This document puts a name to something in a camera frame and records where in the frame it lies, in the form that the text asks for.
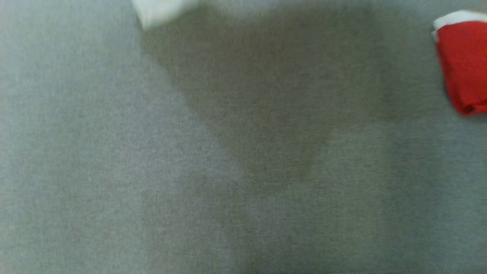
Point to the red basketball jersey with lettering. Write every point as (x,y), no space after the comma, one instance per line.
(159,11)

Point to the large grey sofa seat cushion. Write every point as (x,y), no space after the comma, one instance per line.
(114,152)

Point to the red shorts with white waistband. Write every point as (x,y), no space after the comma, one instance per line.
(464,61)

